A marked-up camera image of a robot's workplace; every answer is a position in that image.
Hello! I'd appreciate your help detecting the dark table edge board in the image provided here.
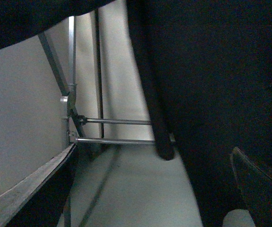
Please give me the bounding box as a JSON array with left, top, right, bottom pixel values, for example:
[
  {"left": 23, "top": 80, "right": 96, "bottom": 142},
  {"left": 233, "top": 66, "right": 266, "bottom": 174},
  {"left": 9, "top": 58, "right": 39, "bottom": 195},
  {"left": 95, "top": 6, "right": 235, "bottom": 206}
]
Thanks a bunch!
[{"left": 0, "top": 143, "right": 78, "bottom": 227}]

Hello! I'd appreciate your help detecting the black t-shirt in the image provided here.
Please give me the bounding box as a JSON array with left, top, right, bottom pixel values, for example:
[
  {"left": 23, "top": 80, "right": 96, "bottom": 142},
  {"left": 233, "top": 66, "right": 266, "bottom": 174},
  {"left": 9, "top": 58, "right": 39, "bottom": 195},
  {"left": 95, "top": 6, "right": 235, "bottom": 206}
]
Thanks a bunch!
[{"left": 0, "top": 0, "right": 272, "bottom": 227}]

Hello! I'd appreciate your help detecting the lower steel rod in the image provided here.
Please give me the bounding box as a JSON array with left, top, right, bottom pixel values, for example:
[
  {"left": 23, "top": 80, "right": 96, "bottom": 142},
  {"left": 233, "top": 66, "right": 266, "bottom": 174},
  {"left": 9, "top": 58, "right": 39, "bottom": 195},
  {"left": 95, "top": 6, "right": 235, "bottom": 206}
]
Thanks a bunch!
[{"left": 76, "top": 138, "right": 155, "bottom": 145}]

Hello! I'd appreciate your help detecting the upper steel rod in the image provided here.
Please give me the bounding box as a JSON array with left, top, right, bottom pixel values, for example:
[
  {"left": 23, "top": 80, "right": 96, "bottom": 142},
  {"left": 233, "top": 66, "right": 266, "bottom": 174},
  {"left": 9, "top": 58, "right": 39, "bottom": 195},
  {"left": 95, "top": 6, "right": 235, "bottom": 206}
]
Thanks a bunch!
[{"left": 77, "top": 115, "right": 151, "bottom": 125}]

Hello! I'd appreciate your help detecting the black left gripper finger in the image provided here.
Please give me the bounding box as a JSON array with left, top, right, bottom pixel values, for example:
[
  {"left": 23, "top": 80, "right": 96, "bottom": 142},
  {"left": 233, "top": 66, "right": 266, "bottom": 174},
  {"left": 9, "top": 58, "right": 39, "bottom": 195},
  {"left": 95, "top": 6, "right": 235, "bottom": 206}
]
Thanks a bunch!
[{"left": 230, "top": 147, "right": 272, "bottom": 227}]

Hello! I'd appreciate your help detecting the steel rod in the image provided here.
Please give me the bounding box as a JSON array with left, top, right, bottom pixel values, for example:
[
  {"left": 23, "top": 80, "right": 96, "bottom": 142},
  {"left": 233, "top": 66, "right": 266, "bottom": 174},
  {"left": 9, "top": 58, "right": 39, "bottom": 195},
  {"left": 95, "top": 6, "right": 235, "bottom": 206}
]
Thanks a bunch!
[
  {"left": 77, "top": 115, "right": 151, "bottom": 125},
  {"left": 76, "top": 138, "right": 155, "bottom": 145}
]

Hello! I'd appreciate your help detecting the grey metal rack frame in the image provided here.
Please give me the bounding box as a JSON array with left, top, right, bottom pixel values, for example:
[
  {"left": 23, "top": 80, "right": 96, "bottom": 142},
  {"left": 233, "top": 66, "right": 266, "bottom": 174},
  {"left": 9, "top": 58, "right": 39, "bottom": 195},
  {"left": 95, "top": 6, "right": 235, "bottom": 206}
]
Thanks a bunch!
[{"left": 38, "top": 16, "right": 85, "bottom": 149}]

